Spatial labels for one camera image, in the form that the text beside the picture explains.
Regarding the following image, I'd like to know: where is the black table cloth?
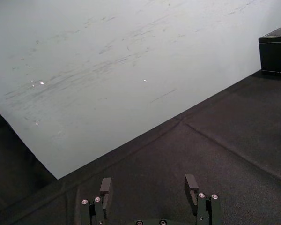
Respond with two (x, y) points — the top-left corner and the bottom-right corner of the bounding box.
(0, 68), (281, 225)

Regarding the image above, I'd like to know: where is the black box with white stitching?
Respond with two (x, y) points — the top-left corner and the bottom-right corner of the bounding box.
(258, 22), (281, 75)

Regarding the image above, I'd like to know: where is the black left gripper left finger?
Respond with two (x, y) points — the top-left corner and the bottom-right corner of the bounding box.
(81, 177), (112, 225)

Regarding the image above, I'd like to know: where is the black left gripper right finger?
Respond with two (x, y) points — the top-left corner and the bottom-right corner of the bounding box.
(185, 173), (222, 225)

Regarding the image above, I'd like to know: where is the plain pale wall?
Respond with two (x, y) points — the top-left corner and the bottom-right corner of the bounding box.
(0, 0), (281, 180)

